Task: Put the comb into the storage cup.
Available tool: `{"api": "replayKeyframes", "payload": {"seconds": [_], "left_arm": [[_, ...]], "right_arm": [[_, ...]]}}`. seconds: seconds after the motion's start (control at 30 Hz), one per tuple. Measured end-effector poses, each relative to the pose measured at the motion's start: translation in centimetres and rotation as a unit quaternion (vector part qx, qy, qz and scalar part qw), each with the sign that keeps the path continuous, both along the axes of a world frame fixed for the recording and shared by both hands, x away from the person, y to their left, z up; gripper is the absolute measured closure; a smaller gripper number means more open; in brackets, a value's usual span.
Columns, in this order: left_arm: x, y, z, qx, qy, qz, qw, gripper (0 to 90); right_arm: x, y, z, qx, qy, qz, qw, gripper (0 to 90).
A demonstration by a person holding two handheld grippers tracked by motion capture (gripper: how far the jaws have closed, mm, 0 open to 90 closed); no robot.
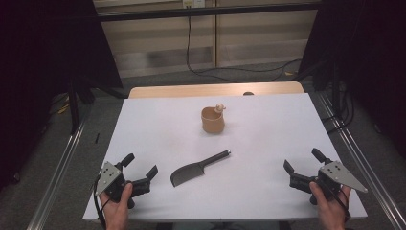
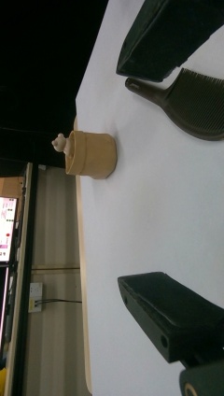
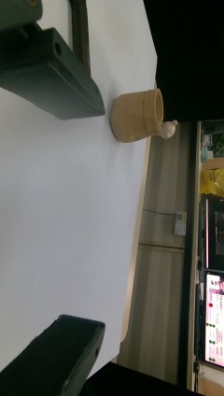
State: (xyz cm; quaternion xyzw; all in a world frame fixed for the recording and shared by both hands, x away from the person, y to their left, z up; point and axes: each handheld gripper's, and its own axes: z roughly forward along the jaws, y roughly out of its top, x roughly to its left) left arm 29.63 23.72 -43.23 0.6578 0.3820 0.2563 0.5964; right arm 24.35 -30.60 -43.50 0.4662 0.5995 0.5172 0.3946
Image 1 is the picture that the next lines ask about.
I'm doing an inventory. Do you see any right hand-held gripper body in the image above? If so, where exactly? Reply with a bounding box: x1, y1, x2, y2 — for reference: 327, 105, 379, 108
289, 160, 369, 206

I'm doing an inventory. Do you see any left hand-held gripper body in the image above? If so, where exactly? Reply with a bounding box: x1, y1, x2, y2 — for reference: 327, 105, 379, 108
94, 161, 151, 210

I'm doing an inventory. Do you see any black comb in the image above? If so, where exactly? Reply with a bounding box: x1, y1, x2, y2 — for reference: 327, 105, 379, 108
169, 149, 232, 188

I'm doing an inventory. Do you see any person's left hand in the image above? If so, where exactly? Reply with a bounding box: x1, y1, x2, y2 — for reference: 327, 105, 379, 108
99, 182, 136, 230

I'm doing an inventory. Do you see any person's right hand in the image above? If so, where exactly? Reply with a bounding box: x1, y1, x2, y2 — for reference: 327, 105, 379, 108
308, 181, 352, 230

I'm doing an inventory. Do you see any white table cover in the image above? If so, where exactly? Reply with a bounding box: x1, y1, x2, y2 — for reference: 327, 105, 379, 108
82, 93, 368, 221

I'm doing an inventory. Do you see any black stand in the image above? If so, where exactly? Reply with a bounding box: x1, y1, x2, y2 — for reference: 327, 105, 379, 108
68, 75, 128, 135

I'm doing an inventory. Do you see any tan cup with small figure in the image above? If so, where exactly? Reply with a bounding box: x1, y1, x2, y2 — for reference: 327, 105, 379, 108
200, 103, 227, 134

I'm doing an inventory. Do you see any wooden table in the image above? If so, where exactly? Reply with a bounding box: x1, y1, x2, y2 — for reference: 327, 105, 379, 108
128, 80, 305, 99

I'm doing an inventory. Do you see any dark curtain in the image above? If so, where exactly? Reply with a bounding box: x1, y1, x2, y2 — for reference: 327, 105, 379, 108
300, 0, 406, 157
0, 0, 124, 191

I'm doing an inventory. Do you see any black horizontal bar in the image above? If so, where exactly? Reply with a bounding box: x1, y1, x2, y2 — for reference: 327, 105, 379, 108
97, 2, 322, 23

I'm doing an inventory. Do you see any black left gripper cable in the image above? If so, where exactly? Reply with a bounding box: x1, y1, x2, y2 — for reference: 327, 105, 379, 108
93, 176, 111, 230

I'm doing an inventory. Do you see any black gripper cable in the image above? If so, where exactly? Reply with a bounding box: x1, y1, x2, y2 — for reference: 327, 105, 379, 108
93, 176, 111, 230
329, 186, 351, 222

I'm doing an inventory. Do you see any metal floor rail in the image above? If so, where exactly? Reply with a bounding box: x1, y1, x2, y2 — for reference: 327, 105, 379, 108
27, 118, 87, 230
317, 92, 406, 230

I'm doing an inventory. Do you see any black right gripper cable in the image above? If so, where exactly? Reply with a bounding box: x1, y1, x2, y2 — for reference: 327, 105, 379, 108
329, 186, 351, 222

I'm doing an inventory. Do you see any bundle of black floor cables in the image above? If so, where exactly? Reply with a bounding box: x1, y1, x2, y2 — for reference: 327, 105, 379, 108
322, 85, 356, 133

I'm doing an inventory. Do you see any long black floor cable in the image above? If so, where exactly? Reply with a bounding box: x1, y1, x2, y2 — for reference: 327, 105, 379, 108
186, 14, 304, 83

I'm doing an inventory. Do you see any white wall outlet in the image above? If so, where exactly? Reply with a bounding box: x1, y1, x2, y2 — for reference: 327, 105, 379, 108
182, 0, 206, 9

